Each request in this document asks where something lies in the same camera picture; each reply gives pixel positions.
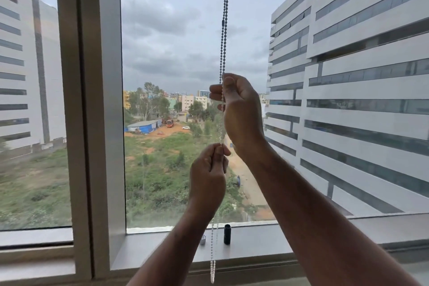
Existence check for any grey window frame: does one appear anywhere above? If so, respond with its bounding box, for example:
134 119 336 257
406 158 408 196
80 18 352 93
0 0 429 286

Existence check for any person's right forearm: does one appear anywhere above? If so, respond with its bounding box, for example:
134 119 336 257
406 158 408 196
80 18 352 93
235 138 423 286

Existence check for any white banded office building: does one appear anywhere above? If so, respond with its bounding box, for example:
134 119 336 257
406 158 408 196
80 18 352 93
264 0 429 219

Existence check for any person's left hand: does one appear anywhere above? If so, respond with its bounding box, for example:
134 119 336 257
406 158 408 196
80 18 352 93
189 143 232 211

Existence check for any person's right hand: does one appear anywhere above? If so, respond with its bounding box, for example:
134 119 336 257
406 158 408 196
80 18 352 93
209 73 267 160

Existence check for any metal bead blind chain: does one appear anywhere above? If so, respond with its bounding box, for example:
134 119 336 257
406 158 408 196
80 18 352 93
209 0 231 284

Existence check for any white office building dark stripe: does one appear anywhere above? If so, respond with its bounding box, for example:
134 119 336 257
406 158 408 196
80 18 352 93
0 0 67 160

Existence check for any person's left forearm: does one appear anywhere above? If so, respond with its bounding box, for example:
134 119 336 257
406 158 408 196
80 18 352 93
126 202 218 286

